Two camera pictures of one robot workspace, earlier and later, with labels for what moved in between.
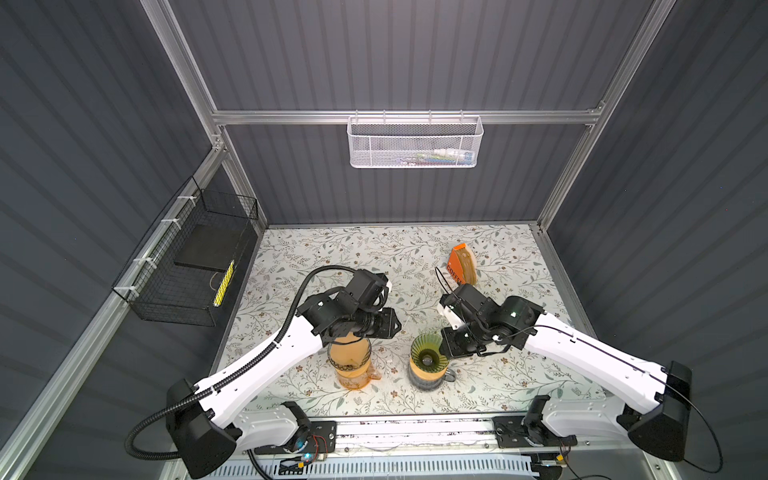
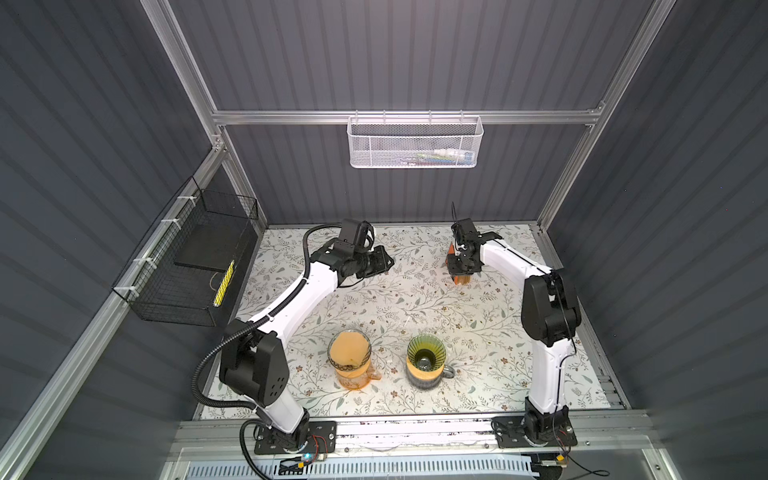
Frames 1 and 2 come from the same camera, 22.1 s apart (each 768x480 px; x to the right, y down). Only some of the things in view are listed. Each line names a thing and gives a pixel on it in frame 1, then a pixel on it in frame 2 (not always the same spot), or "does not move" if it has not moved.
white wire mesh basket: (415, 142) does not move
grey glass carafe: (427, 385) does not move
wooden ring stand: (428, 376) does not move
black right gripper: (447, 348) -> (453, 270)
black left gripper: (388, 329) -> (380, 263)
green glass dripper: (425, 353) does not move
